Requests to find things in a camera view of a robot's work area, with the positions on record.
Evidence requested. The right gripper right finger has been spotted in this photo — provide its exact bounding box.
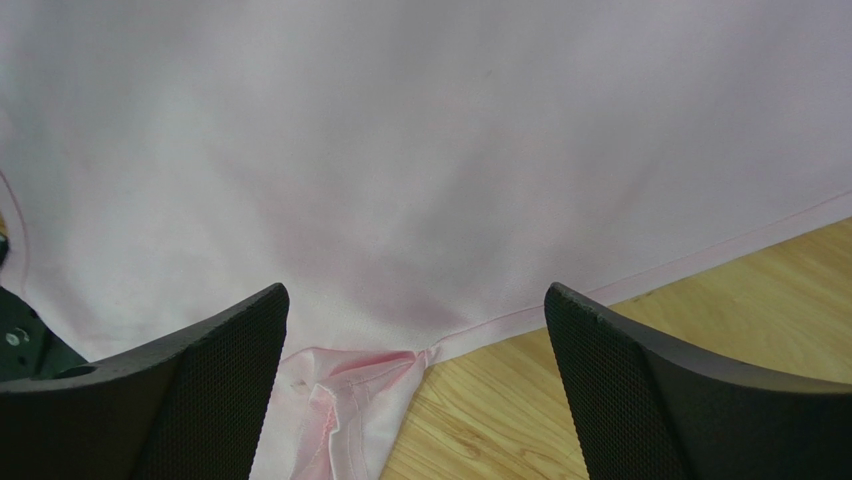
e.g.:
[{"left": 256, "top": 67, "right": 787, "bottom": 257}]
[{"left": 544, "top": 283, "right": 851, "bottom": 479}]

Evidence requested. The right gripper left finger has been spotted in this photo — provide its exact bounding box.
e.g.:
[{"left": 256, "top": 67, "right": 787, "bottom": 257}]
[{"left": 1, "top": 283, "right": 289, "bottom": 479}]

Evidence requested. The pink t shirt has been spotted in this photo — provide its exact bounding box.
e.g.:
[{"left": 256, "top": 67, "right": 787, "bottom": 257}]
[{"left": 1, "top": 1, "right": 851, "bottom": 479}]

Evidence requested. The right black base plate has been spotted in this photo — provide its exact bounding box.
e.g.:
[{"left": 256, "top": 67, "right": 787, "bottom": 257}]
[{"left": 1, "top": 287, "right": 86, "bottom": 382}]

